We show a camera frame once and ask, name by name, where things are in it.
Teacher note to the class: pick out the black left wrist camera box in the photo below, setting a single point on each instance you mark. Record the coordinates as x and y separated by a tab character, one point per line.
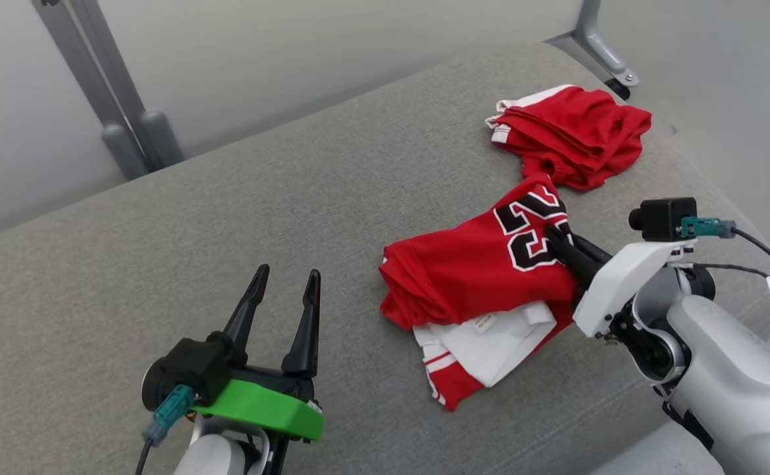
190	366

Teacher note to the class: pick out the red shorts white trim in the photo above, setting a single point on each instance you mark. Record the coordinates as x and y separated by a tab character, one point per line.
576	132

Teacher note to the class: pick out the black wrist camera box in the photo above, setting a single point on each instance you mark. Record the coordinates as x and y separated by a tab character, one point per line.
662	218
190	366

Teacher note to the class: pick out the red white basketball jersey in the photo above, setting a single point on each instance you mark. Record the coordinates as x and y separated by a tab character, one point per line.
457	270

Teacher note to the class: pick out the grey metal support bracket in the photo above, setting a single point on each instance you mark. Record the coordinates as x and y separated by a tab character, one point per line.
596	39

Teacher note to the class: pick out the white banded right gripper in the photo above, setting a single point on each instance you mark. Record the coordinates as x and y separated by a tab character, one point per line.
629	280

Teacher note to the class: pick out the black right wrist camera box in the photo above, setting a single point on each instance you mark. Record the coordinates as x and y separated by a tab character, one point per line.
662	218

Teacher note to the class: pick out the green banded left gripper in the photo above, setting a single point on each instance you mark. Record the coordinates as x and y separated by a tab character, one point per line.
266	409

